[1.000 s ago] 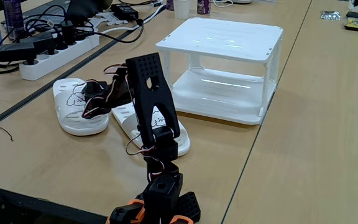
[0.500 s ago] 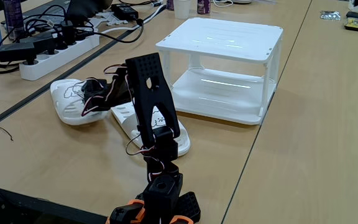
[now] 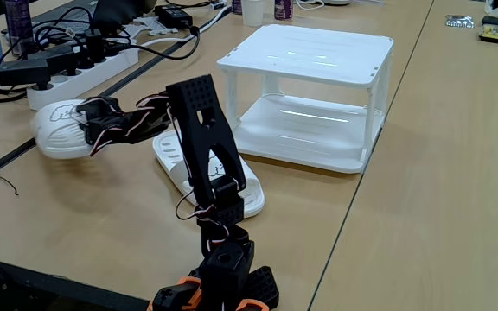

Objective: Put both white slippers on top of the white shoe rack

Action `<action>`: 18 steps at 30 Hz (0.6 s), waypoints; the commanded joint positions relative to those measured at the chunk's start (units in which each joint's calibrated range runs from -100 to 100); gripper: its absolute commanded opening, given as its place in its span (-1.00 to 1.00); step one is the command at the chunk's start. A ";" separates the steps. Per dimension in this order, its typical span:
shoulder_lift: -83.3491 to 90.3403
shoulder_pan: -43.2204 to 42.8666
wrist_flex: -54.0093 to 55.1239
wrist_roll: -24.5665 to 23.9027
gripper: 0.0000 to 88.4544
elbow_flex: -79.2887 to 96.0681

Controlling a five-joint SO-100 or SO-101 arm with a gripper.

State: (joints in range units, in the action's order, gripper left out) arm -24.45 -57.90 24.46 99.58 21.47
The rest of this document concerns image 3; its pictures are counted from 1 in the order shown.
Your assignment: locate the black power plug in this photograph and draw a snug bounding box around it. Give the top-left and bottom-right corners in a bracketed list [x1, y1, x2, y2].
[83, 28, 105, 64]

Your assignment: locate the white slipper with dog print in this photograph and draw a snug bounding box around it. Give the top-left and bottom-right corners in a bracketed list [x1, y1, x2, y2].
[151, 128, 266, 219]
[30, 98, 99, 160]

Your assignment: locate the white paper cup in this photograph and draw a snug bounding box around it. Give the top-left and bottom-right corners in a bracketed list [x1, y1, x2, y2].
[240, 0, 267, 28]

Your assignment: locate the thin white coiled cable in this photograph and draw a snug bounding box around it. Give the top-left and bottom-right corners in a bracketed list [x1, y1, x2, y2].
[295, 0, 326, 12]

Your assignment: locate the black cable with connector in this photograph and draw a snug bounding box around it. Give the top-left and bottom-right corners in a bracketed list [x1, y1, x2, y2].
[101, 25, 201, 60]

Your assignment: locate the white power strip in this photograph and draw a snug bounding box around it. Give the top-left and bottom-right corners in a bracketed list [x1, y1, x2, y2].
[26, 46, 140, 112]

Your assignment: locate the black power adapter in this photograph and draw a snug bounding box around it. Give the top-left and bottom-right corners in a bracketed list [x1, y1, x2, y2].
[153, 3, 194, 29]

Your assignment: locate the white printed plastic part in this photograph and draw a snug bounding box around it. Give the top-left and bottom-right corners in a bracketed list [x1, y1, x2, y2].
[121, 16, 180, 42]

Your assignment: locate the white power cable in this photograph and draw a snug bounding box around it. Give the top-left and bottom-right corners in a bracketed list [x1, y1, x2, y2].
[138, 3, 233, 48]

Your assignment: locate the silver foil wrapper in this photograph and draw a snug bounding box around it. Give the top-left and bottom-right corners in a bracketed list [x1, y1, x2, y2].
[445, 14, 476, 29]

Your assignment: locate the black plug-in adapter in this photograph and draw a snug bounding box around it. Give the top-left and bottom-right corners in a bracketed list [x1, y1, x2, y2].
[28, 45, 77, 77]
[0, 58, 52, 92]

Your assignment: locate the white shoe rack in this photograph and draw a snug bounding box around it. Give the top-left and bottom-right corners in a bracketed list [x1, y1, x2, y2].
[216, 23, 395, 175]

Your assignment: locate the tall purple drink can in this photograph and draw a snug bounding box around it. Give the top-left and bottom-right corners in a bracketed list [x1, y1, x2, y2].
[4, 0, 36, 57]

